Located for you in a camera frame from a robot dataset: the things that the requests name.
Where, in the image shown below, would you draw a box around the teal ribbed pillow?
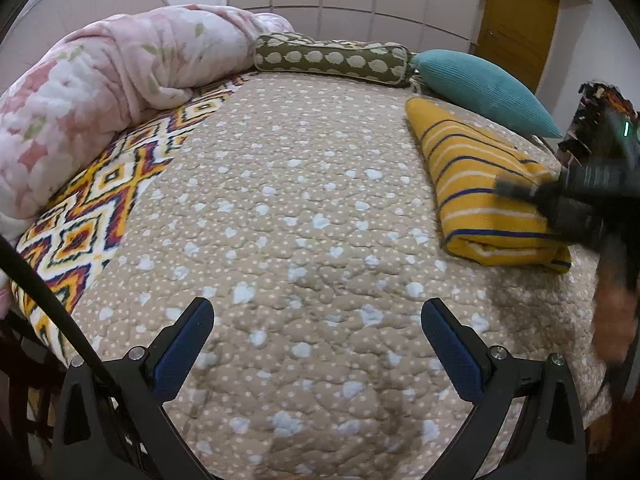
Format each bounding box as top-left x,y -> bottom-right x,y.
411,49 -> 563,140

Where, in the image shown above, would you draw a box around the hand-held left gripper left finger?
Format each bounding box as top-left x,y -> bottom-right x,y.
51,297 -> 216,480

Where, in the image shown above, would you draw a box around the black cable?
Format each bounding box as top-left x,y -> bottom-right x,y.
0,234 -> 153,480

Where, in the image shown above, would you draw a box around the brown wooden door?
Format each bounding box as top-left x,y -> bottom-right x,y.
475,0 -> 561,95

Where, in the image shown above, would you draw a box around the person's right hand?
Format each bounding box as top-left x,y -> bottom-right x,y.
592,260 -> 640,363

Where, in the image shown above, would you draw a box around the pink floral fleece blanket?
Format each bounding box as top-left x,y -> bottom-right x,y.
0,4 -> 296,233

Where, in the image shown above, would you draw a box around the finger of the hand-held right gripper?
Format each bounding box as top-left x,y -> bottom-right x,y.
494,175 -> 563,207

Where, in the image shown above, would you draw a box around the pile of dark clutter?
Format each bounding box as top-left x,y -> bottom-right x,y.
557,80 -> 640,163

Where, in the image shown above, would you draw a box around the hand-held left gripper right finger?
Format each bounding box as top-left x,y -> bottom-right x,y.
421,297 -> 587,480

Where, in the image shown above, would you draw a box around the yellow striped knit sweater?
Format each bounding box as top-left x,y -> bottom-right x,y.
405,97 -> 572,274

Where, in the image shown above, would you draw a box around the geometric patterned blanket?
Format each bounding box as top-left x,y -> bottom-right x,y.
11,72 -> 258,366

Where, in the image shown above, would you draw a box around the olive spotted bolster pillow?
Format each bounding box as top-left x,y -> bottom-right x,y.
254,33 -> 416,86

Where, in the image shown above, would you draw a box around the white curved headboard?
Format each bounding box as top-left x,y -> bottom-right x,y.
0,0 -> 172,48

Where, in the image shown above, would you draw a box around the beige dotted quilted bedspread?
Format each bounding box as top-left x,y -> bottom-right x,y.
65,70 -> 618,480

